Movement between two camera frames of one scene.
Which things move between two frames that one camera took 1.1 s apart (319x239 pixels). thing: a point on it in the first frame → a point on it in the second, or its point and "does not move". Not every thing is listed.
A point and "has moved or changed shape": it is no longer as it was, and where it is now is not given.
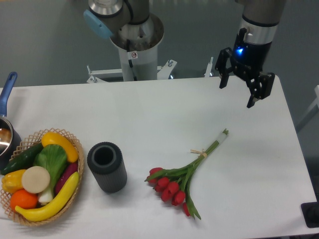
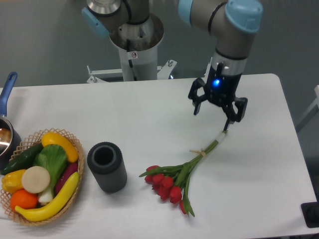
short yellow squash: [51, 138] does not move
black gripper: [247, 59] → [220, 89]
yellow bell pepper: [12, 181] does not move
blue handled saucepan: [10, 141] does not move
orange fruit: [23, 199] does not move
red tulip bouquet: [172, 184] has moved or changed shape
